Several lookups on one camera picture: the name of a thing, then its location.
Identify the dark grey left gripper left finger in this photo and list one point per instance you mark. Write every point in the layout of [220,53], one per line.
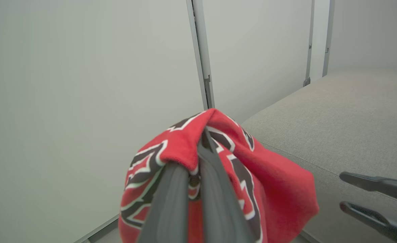
[168,209]

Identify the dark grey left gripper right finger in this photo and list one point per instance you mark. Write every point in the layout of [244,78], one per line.
[218,209]

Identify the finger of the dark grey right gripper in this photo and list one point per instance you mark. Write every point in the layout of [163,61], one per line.
[380,185]
[377,221]

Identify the red printed garment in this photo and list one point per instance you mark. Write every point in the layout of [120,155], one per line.
[279,189]

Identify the grey fabric sofa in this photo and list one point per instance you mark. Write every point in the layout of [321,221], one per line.
[337,128]

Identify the wide white partition panel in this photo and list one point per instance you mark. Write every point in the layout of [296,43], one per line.
[83,101]

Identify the white partition panel behind sofa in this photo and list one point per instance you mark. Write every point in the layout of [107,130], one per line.
[259,57]

